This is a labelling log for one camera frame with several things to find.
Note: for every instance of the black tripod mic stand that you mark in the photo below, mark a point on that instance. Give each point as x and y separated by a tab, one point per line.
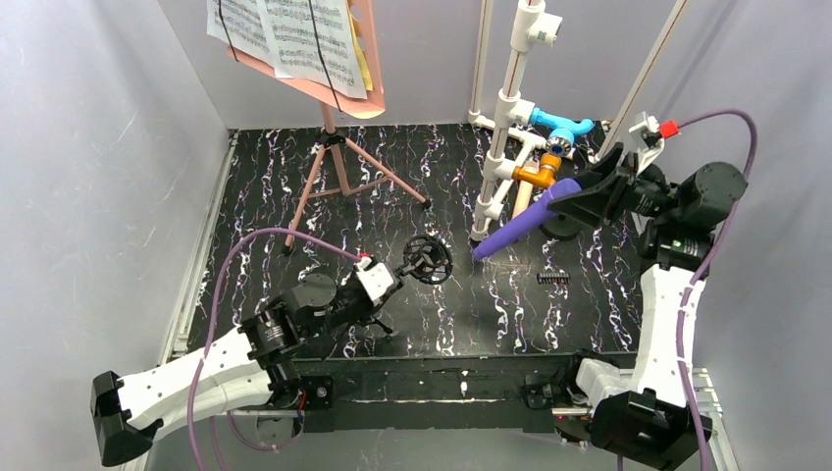
427	260

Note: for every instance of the pink music stand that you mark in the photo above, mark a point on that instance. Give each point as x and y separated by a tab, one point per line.
357	170

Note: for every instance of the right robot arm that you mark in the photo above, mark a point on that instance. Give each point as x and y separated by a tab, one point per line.
649	416

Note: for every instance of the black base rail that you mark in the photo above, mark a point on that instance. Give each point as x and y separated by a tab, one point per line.
533	393

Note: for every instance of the black round-base mic stand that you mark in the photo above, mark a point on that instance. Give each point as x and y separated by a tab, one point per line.
560	227

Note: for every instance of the blue faucet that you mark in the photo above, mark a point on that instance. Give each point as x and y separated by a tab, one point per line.
562	131

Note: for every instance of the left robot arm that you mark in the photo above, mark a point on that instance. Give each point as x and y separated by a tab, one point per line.
250	365

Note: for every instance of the sheet music pages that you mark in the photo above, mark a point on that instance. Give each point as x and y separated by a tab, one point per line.
311	40

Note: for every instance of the white pvc pipe frame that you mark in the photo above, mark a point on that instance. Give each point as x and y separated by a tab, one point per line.
513	138

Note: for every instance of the orange faucet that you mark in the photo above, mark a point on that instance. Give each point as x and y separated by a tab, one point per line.
540	174

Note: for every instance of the purple microphone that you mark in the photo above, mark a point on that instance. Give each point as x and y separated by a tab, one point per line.
534	216

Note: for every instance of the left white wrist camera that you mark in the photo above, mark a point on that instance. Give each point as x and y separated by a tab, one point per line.
377	279

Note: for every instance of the pink microphone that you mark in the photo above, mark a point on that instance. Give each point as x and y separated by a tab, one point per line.
524	191

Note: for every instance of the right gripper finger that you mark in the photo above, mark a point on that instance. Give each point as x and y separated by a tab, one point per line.
605	176
589	210

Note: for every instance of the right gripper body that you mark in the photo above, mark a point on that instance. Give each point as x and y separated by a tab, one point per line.
619	183

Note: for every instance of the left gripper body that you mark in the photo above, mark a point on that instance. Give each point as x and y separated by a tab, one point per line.
388	298

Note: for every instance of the small black comb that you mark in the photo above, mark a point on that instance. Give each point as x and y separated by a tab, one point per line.
553	278

